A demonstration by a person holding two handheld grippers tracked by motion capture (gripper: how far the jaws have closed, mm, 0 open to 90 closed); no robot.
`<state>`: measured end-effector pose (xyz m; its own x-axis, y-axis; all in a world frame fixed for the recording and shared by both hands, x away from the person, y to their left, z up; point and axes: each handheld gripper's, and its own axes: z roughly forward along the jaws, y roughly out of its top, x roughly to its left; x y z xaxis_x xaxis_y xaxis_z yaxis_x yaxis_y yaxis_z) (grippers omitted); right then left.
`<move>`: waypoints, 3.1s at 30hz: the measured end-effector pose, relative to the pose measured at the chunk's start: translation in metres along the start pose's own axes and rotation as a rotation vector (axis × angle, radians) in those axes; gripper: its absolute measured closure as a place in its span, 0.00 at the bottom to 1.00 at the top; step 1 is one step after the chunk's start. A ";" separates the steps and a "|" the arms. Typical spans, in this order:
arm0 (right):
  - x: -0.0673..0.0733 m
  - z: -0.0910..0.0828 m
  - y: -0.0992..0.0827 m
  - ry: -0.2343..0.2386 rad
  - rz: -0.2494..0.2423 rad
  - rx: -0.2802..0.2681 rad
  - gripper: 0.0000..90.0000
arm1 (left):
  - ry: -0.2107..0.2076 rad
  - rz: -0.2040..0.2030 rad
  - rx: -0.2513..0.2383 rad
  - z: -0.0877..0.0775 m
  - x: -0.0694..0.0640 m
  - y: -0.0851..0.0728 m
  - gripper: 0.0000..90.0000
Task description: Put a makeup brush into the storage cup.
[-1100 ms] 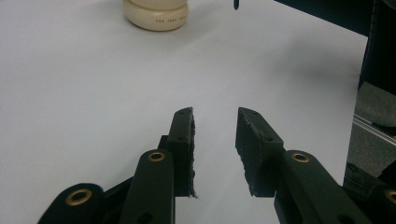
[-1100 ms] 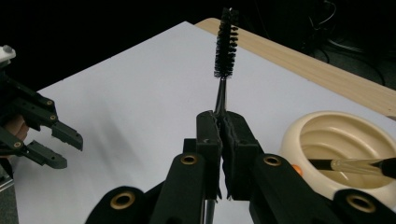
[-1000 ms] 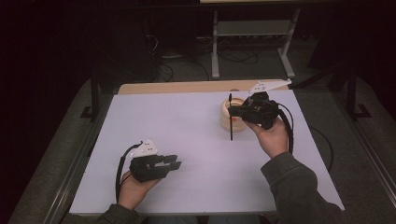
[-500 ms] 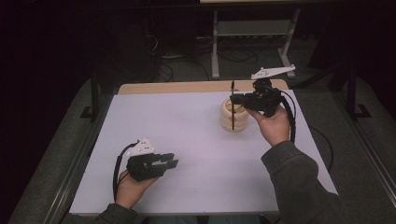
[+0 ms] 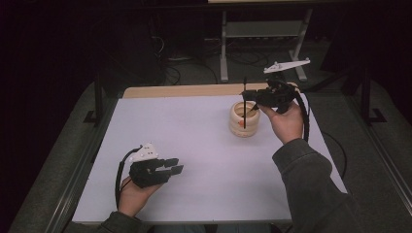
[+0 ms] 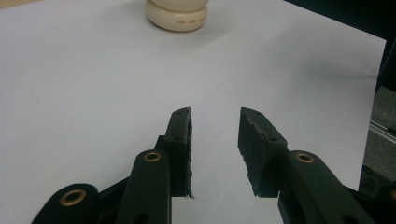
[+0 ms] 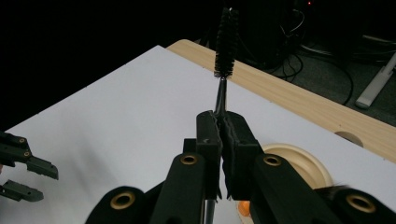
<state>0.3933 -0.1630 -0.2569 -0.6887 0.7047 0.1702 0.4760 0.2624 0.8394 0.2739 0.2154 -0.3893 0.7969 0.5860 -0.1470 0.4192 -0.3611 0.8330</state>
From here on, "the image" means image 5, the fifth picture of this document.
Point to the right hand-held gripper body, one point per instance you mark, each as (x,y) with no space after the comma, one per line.
(275,97)

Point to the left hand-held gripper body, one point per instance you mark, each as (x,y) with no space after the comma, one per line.
(145,176)

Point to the thin black brush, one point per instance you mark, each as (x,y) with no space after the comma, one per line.
(245,106)

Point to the cream ringed brush holder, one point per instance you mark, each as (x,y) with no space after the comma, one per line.
(238,124)

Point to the person's left hand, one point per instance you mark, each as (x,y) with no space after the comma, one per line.
(134,197)

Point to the person's right hand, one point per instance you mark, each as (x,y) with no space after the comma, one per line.
(286,124)

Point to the white table board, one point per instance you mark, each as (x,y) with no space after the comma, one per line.
(200,194)

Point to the wooden table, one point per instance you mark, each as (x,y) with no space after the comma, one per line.
(181,90)

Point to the black metal stand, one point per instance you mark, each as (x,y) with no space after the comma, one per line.
(366,97)
(98,97)

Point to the grey metal desk frame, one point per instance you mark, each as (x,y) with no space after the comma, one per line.
(259,29)

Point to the aluminium rail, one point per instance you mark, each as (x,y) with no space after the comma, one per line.
(69,191)
(388,161)

